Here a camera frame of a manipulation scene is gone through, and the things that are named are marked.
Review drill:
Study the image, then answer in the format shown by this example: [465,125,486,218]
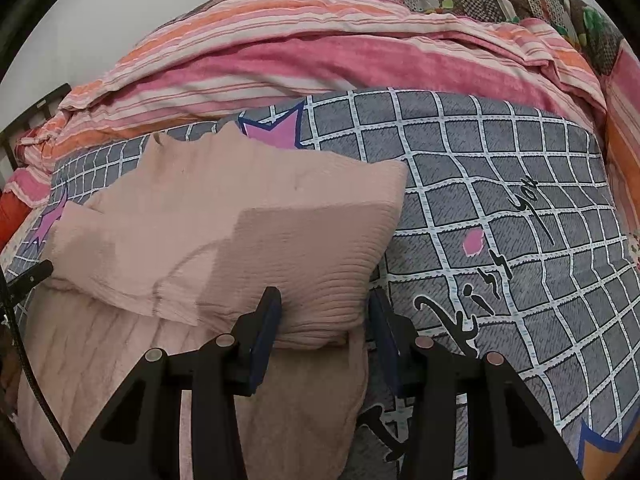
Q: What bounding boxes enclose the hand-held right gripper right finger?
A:
[369,289,587,480]

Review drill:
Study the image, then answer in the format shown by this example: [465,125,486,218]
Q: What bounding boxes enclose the pink orange striped quilt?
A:
[4,0,640,211]

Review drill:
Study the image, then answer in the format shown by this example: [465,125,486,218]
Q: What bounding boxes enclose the pink knit sweater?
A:
[17,129,409,480]

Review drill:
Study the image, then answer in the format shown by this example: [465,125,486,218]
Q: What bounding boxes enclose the red cloth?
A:
[0,187,32,252]

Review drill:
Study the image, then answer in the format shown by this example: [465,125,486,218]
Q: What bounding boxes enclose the grey checked star-print blanket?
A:
[0,87,632,480]

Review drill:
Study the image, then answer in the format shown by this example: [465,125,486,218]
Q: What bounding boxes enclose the floral bed sheet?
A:
[625,225,640,276]

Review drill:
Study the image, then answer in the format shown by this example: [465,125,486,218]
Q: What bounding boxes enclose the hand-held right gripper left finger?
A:
[61,287,283,480]

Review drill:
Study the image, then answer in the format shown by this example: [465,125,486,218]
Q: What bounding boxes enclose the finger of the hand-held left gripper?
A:
[2,259,55,292]

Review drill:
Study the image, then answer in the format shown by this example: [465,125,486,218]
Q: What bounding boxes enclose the black cable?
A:
[0,275,73,457]

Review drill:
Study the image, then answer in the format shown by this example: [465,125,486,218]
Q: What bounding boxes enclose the dark wooden headboard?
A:
[0,83,72,181]

